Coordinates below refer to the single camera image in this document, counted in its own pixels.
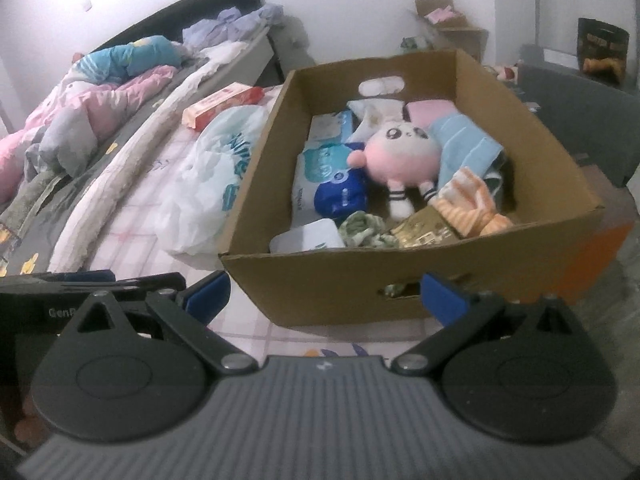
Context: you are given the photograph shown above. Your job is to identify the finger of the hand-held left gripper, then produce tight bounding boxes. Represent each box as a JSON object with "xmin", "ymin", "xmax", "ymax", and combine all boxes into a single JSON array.
[
  {"xmin": 60, "ymin": 272, "xmax": 185, "ymax": 297},
  {"xmin": 0, "ymin": 269, "xmax": 117, "ymax": 287}
]

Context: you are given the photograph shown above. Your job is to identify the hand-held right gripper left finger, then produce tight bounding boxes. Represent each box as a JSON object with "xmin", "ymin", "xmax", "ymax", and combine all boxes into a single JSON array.
[{"xmin": 57, "ymin": 270, "xmax": 257, "ymax": 375}]

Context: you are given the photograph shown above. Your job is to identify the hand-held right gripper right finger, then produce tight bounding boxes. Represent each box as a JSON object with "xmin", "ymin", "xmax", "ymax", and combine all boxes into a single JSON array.
[{"xmin": 391, "ymin": 272, "xmax": 583, "ymax": 375}]

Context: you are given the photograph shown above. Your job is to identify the large cardboard box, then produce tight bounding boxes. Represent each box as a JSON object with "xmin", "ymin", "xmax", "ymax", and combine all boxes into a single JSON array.
[{"xmin": 218, "ymin": 49, "xmax": 606, "ymax": 328}]

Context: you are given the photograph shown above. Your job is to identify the light blue towel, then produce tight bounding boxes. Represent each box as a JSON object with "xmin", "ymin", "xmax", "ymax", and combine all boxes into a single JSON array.
[{"xmin": 427, "ymin": 112, "xmax": 506, "ymax": 191}]

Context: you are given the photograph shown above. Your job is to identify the pink checked bedsheet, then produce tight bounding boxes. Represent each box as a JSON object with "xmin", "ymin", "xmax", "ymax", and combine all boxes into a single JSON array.
[{"xmin": 75, "ymin": 85, "xmax": 431, "ymax": 358}]

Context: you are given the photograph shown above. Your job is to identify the gold and white packet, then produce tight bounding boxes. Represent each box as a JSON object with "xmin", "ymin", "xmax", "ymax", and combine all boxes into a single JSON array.
[{"xmin": 391, "ymin": 208, "xmax": 463, "ymax": 251}]

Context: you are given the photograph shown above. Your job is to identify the orange striped cloth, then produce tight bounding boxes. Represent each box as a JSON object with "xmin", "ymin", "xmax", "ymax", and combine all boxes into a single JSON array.
[{"xmin": 430, "ymin": 167, "xmax": 515, "ymax": 238}]

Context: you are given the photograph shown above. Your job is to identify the olive patterned cloth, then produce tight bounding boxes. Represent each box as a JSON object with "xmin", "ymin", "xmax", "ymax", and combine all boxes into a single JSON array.
[{"xmin": 0, "ymin": 172, "xmax": 71, "ymax": 241}]

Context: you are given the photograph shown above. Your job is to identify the green floral cloth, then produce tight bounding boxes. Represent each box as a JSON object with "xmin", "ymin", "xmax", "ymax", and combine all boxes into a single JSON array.
[{"xmin": 338, "ymin": 210, "xmax": 401, "ymax": 250}]

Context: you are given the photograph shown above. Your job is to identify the white plastic bag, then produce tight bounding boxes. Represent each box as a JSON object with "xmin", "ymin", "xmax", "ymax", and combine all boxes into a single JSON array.
[{"xmin": 154, "ymin": 105, "xmax": 273, "ymax": 257}]

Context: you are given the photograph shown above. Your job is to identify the white fuzzy blanket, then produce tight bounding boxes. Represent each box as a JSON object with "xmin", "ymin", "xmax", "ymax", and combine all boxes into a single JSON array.
[{"xmin": 47, "ymin": 40, "xmax": 251, "ymax": 273}]

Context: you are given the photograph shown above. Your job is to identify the grey sheet with yellow prints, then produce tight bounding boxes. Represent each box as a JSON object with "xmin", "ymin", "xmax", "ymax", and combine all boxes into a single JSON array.
[{"xmin": 0, "ymin": 67, "xmax": 211, "ymax": 278}]

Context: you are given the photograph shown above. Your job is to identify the pink plush toy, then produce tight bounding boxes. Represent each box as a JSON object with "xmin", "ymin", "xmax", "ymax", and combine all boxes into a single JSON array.
[{"xmin": 346, "ymin": 121, "xmax": 443, "ymax": 222}]

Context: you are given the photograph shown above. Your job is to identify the blue and white tissue pack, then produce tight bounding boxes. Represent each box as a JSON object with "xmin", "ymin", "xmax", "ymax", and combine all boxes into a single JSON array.
[{"xmin": 291, "ymin": 141, "xmax": 371, "ymax": 226}]

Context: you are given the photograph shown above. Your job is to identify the pink and grey quilt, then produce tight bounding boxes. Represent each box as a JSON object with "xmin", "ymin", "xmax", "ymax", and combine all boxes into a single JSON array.
[{"xmin": 0, "ymin": 62, "xmax": 176, "ymax": 203}]

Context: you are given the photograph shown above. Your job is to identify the pink cloth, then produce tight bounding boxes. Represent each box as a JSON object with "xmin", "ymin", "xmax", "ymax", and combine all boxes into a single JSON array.
[{"xmin": 404, "ymin": 100, "xmax": 458, "ymax": 128}]

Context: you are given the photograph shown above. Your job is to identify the red tissue pack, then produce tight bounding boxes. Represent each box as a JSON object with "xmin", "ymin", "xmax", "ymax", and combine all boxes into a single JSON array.
[{"xmin": 181, "ymin": 86, "xmax": 266, "ymax": 132}]

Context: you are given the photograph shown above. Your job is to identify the cream patterned cloth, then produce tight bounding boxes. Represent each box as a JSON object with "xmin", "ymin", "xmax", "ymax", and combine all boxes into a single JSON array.
[{"xmin": 346, "ymin": 97, "xmax": 416, "ymax": 133}]

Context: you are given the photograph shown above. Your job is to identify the light blue tissue pack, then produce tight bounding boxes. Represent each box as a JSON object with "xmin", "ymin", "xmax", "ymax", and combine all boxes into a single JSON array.
[{"xmin": 306, "ymin": 110, "xmax": 363, "ymax": 153}]

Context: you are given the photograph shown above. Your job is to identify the white socks pair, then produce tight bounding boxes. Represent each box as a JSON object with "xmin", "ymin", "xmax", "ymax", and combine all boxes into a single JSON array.
[{"xmin": 359, "ymin": 76, "xmax": 405, "ymax": 97}]

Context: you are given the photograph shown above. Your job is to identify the blue plush pillow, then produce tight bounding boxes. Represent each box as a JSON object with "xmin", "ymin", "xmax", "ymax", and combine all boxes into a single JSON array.
[{"xmin": 70, "ymin": 35, "xmax": 183, "ymax": 86}]

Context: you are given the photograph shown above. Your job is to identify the red and white small toy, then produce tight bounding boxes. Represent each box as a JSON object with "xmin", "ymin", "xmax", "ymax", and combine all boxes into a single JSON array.
[{"xmin": 492, "ymin": 62, "xmax": 522, "ymax": 83}]

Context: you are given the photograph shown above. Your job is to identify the small cardboard box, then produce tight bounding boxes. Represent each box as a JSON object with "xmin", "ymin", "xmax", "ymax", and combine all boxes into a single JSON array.
[{"xmin": 414, "ymin": 0, "xmax": 490, "ymax": 61}]

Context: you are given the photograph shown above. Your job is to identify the purple clothes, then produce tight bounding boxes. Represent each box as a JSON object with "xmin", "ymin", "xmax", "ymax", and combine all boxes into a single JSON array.
[{"xmin": 181, "ymin": 2, "xmax": 286, "ymax": 48}]

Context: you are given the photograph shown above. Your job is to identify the dark bed headboard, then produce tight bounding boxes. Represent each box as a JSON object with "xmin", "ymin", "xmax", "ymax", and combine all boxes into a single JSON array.
[{"xmin": 97, "ymin": 0, "xmax": 268, "ymax": 56}]

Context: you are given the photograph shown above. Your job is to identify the dark shopping bag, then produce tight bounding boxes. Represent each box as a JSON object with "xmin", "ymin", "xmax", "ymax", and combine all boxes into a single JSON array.
[{"xmin": 577, "ymin": 17, "xmax": 631, "ymax": 86}]

